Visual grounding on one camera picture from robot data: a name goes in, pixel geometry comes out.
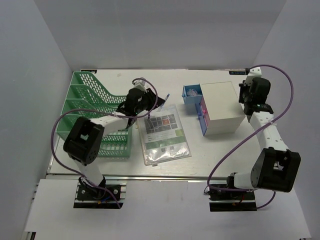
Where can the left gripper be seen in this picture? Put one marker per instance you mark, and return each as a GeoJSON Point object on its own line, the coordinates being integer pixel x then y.
{"type": "Point", "coordinates": [155, 101]}

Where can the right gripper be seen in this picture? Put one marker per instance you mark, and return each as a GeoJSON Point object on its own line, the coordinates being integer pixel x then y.
{"type": "Point", "coordinates": [242, 89]}

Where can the clear plastic document pouch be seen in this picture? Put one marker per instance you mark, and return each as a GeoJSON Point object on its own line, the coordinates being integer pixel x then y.
{"type": "Point", "coordinates": [162, 136]}

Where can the pink drawer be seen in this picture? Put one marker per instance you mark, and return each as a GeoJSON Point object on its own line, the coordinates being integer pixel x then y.
{"type": "Point", "coordinates": [204, 111]}

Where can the purple tape roll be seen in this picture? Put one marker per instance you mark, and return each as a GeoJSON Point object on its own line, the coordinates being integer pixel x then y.
{"type": "Point", "coordinates": [191, 92]}

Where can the dark blue drawer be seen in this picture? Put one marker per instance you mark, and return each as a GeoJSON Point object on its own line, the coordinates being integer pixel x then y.
{"type": "Point", "coordinates": [201, 118]}

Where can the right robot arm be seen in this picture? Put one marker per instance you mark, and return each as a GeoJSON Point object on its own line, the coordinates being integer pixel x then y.
{"type": "Point", "coordinates": [277, 166]}

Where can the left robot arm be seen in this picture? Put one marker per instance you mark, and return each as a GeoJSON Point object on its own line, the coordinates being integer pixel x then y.
{"type": "Point", "coordinates": [85, 137]}

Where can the white drawer cabinet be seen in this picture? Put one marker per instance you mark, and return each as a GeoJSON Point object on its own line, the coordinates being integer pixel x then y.
{"type": "Point", "coordinates": [224, 110]}

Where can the xdof label sticker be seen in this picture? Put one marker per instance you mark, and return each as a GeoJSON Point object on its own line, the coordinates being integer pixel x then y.
{"type": "Point", "coordinates": [237, 73]}

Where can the green mesh file organizer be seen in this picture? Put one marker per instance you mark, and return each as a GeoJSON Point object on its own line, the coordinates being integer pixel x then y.
{"type": "Point", "coordinates": [87, 92]}

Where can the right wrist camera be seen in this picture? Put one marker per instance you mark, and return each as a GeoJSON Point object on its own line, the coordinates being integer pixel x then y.
{"type": "Point", "coordinates": [251, 73]}

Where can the metal table edge rail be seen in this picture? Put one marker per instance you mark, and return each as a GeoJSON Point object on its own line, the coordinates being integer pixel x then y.
{"type": "Point", "coordinates": [154, 177]}

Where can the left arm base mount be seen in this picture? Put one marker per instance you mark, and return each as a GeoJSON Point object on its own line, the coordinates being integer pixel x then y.
{"type": "Point", "coordinates": [89, 197]}

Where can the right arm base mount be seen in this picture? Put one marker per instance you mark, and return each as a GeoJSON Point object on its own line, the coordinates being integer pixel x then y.
{"type": "Point", "coordinates": [230, 201]}

